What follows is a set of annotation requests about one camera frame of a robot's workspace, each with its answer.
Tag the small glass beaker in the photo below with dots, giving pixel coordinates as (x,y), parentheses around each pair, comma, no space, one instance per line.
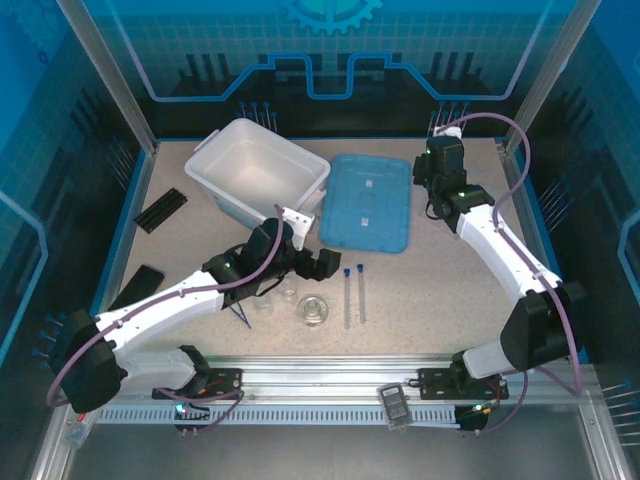
(290,294)
(263,306)

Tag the clear test tube blue cap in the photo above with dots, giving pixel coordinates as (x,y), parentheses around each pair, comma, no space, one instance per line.
(361,295)
(347,300)

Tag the round glass dish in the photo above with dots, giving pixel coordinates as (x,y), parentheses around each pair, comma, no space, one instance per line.
(313,311)

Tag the blue plastic bin lid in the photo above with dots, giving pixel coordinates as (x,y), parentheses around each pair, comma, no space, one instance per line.
(367,200)

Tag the blue tweezers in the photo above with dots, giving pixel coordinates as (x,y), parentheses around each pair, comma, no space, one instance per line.
(241,316)

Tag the white plastic storage bin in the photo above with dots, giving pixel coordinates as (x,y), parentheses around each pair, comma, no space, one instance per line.
(255,165)

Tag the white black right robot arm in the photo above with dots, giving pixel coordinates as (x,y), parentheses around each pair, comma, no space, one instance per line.
(500,260)

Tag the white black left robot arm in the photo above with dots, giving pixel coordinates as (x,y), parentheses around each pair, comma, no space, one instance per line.
(165,305)

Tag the black ribbed rack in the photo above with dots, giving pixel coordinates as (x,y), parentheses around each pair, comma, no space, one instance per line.
(160,211)

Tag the black flat block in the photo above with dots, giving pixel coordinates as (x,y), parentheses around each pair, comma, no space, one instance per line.
(142,284)

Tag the small grey electronic device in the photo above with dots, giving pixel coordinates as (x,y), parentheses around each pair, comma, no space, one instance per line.
(394,406)

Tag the clear plastic packet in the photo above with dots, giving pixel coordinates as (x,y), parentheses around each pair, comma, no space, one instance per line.
(77,435)

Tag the aluminium mounting rail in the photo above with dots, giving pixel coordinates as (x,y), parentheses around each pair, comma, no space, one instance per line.
(325,375)

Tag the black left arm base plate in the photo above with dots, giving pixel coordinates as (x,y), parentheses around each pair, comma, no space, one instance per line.
(230,382)

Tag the aluminium frame post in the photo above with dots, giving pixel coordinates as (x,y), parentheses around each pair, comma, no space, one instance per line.
(110,75)
(551,75)

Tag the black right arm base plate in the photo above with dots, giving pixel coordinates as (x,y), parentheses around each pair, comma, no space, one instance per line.
(432,382)

